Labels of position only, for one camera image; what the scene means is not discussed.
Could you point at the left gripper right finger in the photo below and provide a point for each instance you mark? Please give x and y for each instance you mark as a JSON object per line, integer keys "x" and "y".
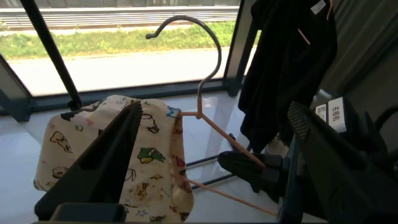
{"x": 351, "y": 186}

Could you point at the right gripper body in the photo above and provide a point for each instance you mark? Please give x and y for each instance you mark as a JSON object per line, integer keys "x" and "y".
{"x": 290, "y": 186}

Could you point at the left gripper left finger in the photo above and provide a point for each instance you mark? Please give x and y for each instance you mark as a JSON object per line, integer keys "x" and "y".
{"x": 93, "y": 174}

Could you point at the cream printed garment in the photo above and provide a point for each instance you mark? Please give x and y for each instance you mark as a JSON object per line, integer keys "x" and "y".
{"x": 149, "y": 133}

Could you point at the black garment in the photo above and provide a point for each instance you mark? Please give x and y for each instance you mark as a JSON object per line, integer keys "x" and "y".
{"x": 280, "y": 77}

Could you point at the pink clothes hanger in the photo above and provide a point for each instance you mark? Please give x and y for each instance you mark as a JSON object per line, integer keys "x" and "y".
{"x": 217, "y": 56}
{"x": 304, "y": 36}

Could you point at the black clothes rack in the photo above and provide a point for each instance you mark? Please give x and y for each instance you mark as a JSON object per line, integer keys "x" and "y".
{"x": 53, "y": 53}

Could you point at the window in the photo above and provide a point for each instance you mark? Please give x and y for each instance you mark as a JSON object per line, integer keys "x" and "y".
{"x": 124, "y": 68}

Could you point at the grey curtain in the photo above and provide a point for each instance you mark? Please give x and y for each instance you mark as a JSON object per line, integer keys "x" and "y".
{"x": 363, "y": 37}

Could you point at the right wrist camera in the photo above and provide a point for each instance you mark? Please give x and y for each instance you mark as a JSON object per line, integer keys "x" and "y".
{"x": 339, "y": 118}

